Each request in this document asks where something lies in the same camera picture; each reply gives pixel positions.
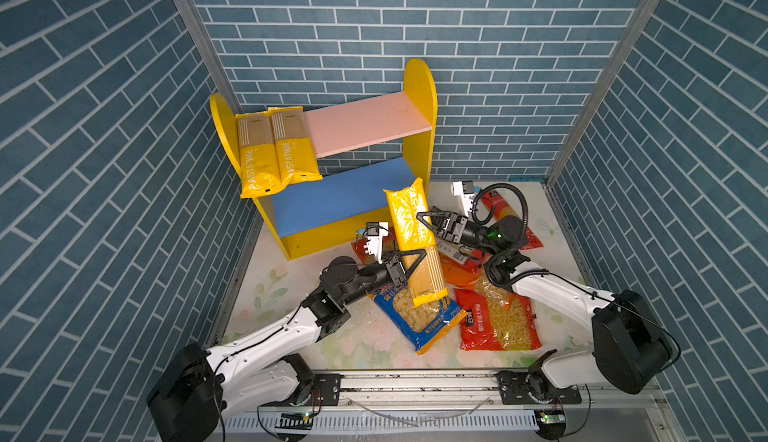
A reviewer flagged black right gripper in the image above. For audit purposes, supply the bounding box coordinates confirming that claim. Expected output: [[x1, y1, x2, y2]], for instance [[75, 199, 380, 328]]
[[419, 213, 502, 260]]

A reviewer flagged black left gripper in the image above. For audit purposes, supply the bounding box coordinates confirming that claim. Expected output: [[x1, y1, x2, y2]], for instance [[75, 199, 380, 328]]
[[338, 249, 424, 309]]

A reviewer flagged yellow Pastatime spaghetti bag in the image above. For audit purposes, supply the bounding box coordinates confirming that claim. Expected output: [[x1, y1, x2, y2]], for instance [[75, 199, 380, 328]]
[[269, 108, 323, 186], [237, 112, 284, 199]]

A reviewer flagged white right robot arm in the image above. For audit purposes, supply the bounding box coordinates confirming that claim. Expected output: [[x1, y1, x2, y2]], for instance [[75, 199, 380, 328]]
[[416, 181, 682, 404]]

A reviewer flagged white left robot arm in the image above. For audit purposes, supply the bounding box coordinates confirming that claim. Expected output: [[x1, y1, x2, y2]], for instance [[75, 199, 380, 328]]
[[146, 249, 427, 441]]

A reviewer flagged blue shell pasta bag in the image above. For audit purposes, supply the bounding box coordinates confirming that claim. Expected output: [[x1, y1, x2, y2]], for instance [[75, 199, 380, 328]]
[[373, 286, 467, 354]]

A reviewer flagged yellow shelf with coloured boards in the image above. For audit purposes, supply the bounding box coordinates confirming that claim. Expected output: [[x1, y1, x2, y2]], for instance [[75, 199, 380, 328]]
[[209, 57, 439, 261]]

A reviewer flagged red macaroni bag upper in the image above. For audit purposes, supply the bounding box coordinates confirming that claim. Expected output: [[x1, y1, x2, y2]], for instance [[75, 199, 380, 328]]
[[351, 229, 396, 264]]

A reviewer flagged orange macaroni bag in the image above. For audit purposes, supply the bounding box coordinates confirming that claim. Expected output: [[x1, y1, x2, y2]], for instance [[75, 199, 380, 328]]
[[440, 254, 511, 310]]

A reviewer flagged red labelled spaghetti bag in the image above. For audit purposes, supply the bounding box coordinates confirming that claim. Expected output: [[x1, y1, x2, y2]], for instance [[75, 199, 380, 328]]
[[437, 240, 487, 267]]

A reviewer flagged red spaghetti bag far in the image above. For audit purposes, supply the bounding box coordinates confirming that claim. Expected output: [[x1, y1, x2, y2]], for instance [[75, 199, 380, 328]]
[[482, 190, 543, 250]]

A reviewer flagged red fusilli bag lower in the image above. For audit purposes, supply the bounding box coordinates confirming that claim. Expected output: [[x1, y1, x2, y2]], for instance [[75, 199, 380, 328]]
[[455, 289, 542, 351]]

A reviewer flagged floral table mat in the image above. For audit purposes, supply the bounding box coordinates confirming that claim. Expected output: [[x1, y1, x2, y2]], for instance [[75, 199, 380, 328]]
[[223, 182, 592, 371]]

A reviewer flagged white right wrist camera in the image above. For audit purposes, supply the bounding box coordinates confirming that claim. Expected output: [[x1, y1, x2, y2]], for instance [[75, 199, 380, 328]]
[[451, 180, 476, 218]]

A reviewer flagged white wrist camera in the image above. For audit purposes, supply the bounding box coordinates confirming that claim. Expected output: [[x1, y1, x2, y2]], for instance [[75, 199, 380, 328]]
[[363, 222, 390, 263], [451, 180, 476, 218]]

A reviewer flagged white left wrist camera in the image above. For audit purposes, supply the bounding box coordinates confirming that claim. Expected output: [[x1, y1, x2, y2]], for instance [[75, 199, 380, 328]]
[[363, 222, 390, 263]]

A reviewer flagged metal base rail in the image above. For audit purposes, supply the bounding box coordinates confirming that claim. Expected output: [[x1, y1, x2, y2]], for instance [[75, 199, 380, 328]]
[[215, 369, 681, 441]]

